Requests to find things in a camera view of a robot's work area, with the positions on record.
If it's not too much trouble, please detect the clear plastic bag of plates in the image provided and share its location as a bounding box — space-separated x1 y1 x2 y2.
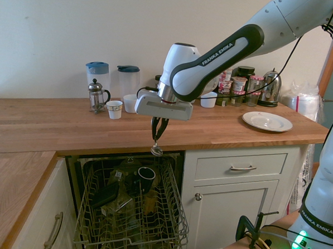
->
279 79 330 130

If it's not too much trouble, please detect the black mug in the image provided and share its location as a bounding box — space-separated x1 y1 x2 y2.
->
136 166 157 194

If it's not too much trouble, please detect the white kitchen base cabinet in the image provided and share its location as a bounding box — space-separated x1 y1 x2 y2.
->
8 152 81 249
180 139 308 247

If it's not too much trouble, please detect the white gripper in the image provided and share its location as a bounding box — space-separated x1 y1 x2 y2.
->
133 89 195 145

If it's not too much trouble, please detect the stainless steel electric kettle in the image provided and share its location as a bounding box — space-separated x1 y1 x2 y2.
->
257 67 284 108

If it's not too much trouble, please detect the white round bowl cup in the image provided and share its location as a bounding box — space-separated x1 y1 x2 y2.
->
200 90 219 109

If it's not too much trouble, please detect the glass jar with checkered lid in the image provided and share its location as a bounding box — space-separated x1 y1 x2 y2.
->
248 75 265 94
229 92 245 108
245 91 262 108

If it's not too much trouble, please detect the clear plastic bag with print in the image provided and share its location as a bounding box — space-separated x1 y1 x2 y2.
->
287 141 322 219

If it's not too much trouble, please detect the black rectangular container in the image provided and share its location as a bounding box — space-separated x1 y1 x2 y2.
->
90 180 120 211

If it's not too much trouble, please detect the large black powder tub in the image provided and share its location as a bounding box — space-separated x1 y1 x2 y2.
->
235 65 257 94

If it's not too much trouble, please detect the wire dishwasher rack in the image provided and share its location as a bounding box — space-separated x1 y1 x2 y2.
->
72 153 193 249

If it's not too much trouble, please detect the yogurt tub with red label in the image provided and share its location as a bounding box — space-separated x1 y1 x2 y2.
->
218 79 234 95

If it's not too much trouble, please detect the metal drawer handle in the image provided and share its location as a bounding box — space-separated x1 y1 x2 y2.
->
43 210 64 249
230 164 257 173

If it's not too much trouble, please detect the black screw clamp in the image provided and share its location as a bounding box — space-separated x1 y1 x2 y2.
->
234 208 280 249

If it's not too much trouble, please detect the metal spoon with white handle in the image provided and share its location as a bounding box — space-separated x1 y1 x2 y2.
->
150 139 164 157

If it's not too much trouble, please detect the patterned white cup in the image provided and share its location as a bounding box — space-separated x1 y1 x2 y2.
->
104 100 124 120

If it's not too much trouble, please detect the green plastic tub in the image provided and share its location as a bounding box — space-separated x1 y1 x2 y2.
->
215 92 230 107

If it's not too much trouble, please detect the clear pitcher with spouted lid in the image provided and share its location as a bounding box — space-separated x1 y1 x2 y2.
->
115 65 142 101

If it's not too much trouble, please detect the white plate with gold rim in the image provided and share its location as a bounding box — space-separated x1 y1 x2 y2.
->
240 110 295 134

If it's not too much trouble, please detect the dishwasher with open door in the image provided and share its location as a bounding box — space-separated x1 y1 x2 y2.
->
60 144 187 249

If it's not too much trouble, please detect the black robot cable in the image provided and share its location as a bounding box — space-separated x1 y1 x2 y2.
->
137 0 333 109

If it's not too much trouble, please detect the clear pitcher with blue lid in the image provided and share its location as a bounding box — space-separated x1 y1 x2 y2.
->
83 61 112 105

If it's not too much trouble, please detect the white ceramic mug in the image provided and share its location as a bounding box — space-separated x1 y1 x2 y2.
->
122 93 139 115

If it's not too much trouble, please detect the glass French press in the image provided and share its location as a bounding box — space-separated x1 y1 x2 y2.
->
85 77 113 116

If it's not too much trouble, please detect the wooden door frame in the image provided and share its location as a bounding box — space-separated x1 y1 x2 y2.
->
318 33 333 97

